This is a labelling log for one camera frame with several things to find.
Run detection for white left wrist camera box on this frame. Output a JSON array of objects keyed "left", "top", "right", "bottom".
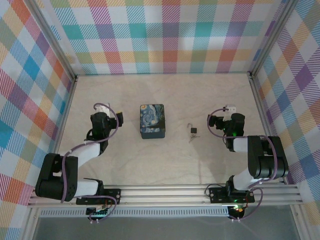
[{"left": 95, "top": 102, "right": 111, "bottom": 115}]

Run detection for aluminium frame post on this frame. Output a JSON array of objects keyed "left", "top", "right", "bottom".
[
  {"left": 248, "top": 0, "right": 301, "bottom": 76},
  {"left": 24, "top": 0, "right": 79, "bottom": 81}
]

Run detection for right controller circuit board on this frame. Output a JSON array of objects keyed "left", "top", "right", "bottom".
[{"left": 228, "top": 204, "right": 245, "bottom": 215}]

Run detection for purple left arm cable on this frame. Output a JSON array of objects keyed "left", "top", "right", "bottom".
[{"left": 60, "top": 102, "right": 120, "bottom": 223}]

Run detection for small silver keys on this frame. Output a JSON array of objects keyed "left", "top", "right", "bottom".
[{"left": 188, "top": 133, "right": 202, "bottom": 144}]

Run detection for left controller circuit board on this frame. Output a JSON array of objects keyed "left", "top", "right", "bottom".
[{"left": 85, "top": 204, "right": 111, "bottom": 217}]

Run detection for aluminium side rail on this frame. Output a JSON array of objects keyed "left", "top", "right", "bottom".
[
  {"left": 43, "top": 74, "right": 79, "bottom": 188},
  {"left": 248, "top": 72, "right": 288, "bottom": 185}
]

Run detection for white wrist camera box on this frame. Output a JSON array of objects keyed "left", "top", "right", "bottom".
[
  {"left": 95, "top": 102, "right": 111, "bottom": 115},
  {"left": 223, "top": 104, "right": 237, "bottom": 122}
]

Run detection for grey slotted cable duct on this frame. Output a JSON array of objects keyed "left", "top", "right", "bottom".
[{"left": 39, "top": 206, "right": 230, "bottom": 218}]

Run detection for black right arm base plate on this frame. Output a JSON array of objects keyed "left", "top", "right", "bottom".
[{"left": 208, "top": 186, "right": 256, "bottom": 204}]

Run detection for controller circuit board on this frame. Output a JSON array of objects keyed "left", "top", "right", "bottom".
[
  {"left": 228, "top": 204, "right": 245, "bottom": 215},
  {"left": 85, "top": 204, "right": 111, "bottom": 217}
]

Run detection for starry night print box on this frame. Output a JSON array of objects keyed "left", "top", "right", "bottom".
[{"left": 139, "top": 103, "right": 167, "bottom": 140}]

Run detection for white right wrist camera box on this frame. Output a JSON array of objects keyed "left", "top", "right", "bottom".
[{"left": 223, "top": 104, "right": 237, "bottom": 122}]

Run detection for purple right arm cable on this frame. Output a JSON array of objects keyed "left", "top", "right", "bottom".
[{"left": 206, "top": 106, "right": 280, "bottom": 222}]

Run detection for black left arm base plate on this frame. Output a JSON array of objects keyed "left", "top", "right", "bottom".
[{"left": 75, "top": 188, "right": 122, "bottom": 206}]

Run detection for aluminium mounting rail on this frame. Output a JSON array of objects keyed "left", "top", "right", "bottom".
[{"left": 27, "top": 183, "right": 303, "bottom": 208}]

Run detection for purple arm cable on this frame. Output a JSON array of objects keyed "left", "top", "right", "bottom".
[
  {"left": 206, "top": 106, "right": 280, "bottom": 222},
  {"left": 60, "top": 102, "right": 120, "bottom": 223}
]

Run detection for small black padlock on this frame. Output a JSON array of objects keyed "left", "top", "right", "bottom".
[{"left": 186, "top": 122, "right": 199, "bottom": 135}]

